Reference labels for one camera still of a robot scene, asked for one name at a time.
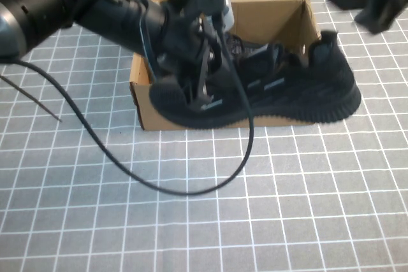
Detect brown cardboard shoe box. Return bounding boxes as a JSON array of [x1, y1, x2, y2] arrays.
[[129, 0, 323, 132]]

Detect black knit sneaker white stripes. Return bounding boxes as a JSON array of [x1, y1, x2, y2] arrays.
[[149, 31, 363, 131], [222, 32, 275, 59]]

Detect white zip tie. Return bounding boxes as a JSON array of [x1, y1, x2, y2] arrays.
[[0, 74, 63, 122]]

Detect grey checked tablecloth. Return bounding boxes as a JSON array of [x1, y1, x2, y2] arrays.
[[0, 0, 408, 272]]

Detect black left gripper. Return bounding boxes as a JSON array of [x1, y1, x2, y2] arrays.
[[149, 0, 237, 111]]

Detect black camera cable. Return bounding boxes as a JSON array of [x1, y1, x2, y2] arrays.
[[12, 10, 255, 196]]

